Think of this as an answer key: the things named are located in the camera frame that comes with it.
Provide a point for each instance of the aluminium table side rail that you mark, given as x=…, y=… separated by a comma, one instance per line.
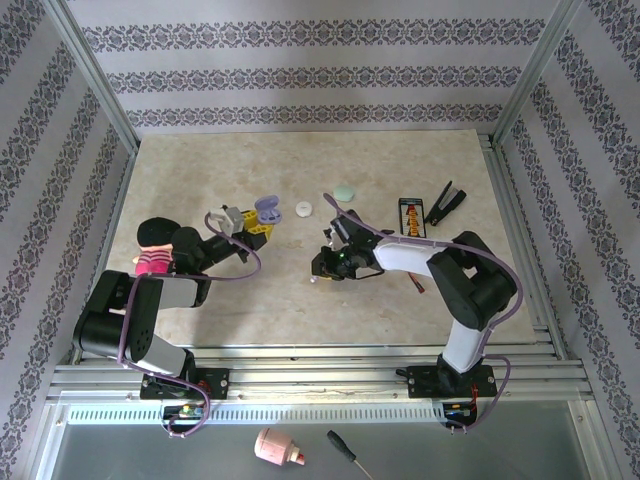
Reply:
x=122, y=185
x=505, y=175

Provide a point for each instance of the pink toy bottle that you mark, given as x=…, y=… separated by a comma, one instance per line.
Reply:
x=272, y=445

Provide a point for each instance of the orange and black card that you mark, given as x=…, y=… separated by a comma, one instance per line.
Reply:
x=412, y=220

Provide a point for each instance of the grey metal sheet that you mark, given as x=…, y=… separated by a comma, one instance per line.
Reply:
x=450, y=455

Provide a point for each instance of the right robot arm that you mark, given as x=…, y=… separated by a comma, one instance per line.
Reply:
x=405, y=252

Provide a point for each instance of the black folding clip tool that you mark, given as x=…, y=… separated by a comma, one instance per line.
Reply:
x=445, y=205

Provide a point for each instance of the mint green earbud charging case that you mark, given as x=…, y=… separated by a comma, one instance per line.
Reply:
x=345, y=192

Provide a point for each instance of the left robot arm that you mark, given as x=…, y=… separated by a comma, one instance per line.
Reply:
x=180, y=292

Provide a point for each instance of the plush doll with black hat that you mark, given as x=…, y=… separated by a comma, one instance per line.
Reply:
x=155, y=232

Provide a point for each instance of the white round earbud case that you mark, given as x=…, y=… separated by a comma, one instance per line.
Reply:
x=304, y=209

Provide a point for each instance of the aluminium frame post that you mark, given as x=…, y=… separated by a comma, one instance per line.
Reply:
x=537, y=75
x=90, y=75

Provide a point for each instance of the purple earbud charging case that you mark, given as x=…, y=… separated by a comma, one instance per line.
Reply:
x=267, y=205

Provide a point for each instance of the small circuit board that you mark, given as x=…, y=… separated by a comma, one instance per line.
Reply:
x=187, y=411
x=457, y=410

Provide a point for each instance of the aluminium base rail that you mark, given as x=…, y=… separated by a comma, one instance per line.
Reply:
x=320, y=385

